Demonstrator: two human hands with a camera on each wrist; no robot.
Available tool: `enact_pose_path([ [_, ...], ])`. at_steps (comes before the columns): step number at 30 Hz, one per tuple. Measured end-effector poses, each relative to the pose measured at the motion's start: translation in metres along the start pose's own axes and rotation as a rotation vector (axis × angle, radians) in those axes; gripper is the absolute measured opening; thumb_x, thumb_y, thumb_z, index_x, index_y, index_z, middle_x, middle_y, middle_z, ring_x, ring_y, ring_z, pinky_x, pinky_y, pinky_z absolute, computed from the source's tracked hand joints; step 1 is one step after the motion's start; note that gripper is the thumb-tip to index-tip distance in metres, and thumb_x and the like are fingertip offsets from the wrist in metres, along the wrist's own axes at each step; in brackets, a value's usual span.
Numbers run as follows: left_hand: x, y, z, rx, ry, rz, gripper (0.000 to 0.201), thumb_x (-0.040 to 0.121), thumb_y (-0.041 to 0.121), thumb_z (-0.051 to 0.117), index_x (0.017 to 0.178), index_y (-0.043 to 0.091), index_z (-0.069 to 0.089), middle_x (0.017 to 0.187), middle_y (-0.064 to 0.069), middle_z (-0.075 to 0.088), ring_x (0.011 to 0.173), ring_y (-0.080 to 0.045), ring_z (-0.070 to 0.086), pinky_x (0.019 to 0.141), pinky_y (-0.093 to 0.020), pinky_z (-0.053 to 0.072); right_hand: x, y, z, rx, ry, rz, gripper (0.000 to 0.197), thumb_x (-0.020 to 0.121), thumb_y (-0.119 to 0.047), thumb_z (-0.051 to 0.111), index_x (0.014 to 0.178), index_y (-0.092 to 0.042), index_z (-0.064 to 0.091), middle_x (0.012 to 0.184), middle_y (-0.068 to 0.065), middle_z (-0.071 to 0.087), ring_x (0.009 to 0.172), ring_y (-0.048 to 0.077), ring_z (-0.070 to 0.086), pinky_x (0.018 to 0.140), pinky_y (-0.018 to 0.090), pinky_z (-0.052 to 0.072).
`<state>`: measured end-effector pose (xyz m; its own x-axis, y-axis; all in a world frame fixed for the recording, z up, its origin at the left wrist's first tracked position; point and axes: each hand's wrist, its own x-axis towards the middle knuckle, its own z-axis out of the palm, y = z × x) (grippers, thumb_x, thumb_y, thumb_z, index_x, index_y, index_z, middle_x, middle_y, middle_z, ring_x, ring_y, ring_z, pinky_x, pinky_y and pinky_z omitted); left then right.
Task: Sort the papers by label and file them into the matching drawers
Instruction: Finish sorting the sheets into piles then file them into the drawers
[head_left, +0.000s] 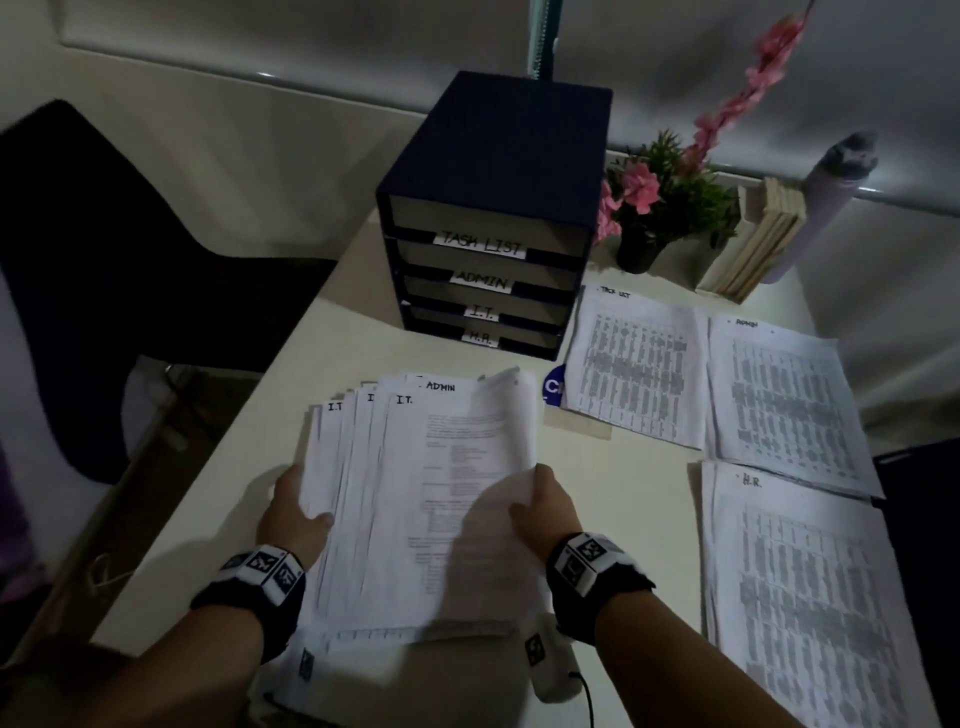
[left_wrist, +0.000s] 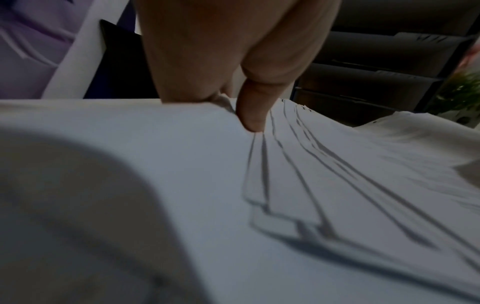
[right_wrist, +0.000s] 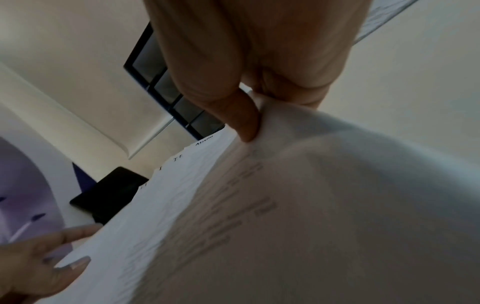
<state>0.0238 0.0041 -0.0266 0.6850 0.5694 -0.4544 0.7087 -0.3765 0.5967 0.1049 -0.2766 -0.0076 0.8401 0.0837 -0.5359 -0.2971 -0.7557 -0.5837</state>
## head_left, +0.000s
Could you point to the person's left hand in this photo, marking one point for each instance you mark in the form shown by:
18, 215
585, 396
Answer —
292, 525

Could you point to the person's right hand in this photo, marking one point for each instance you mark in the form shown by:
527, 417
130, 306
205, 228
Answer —
547, 517

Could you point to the unsorted paper stack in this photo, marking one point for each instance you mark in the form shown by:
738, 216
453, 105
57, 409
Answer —
375, 487

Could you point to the printed document sheet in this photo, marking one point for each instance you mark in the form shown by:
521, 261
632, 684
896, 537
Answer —
465, 450

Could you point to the navy blue drawer organizer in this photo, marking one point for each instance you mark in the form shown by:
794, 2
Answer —
510, 142

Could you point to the person's right forearm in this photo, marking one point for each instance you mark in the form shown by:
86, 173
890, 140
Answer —
675, 675

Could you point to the person's left forearm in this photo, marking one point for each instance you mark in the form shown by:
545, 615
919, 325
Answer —
172, 675

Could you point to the black left wristband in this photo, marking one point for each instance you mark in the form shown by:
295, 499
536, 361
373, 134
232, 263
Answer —
247, 592

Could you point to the black wristband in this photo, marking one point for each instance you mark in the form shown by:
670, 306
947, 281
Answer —
600, 585
247, 592

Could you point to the black right wristband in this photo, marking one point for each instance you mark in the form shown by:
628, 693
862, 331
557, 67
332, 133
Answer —
600, 585

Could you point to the round blue sticker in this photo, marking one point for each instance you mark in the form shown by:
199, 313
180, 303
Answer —
553, 386

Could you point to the black plant pot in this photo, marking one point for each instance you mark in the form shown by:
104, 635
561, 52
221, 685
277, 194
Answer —
637, 255

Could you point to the purple fabric item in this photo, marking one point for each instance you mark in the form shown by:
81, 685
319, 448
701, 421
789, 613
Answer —
11, 525

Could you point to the black chair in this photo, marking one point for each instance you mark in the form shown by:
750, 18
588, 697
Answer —
112, 262

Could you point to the green artificial plant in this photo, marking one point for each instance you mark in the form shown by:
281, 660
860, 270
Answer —
697, 202

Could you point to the grey water bottle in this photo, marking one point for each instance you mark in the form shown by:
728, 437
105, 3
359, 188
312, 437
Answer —
825, 202

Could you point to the tall pink blossom branch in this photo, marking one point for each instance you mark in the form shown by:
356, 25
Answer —
772, 45

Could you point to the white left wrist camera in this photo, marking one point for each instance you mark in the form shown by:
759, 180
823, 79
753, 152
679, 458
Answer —
306, 666

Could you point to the grey metal frame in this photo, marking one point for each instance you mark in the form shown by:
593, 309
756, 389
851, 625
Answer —
150, 397

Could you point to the teal partition post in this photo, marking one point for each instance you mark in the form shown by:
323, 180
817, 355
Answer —
544, 37

